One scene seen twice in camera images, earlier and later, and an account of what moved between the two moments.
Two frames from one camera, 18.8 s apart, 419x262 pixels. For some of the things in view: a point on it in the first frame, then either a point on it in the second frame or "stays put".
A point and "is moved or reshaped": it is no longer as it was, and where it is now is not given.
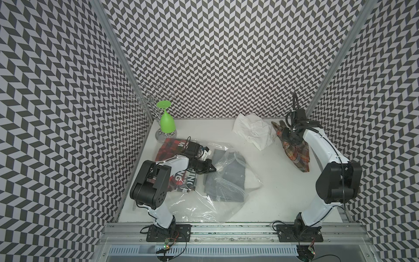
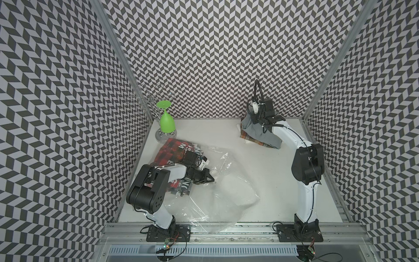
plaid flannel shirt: x=297 y=152 is moved or reshaped
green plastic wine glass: x=167 y=125 stays put
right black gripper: x=298 y=141 -> x=253 y=118
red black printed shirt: x=183 y=180 stays put
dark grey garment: x=227 y=183 -> x=256 y=130
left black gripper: x=208 y=164 -> x=203 y=179
